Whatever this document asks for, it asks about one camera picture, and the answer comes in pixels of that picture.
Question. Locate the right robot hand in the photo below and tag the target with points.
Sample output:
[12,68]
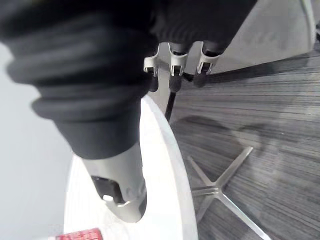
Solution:
[82,75]

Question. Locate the red drink can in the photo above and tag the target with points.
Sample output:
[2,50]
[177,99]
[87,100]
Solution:
[80,234]

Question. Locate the thin black furniture leg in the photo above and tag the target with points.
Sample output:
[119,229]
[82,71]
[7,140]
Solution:
[170,105]

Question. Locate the silver cross table base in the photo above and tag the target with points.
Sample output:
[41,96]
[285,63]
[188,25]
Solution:
[215,186]

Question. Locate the white curved furniture piece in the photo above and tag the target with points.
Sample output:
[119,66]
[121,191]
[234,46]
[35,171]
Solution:
[270,30]

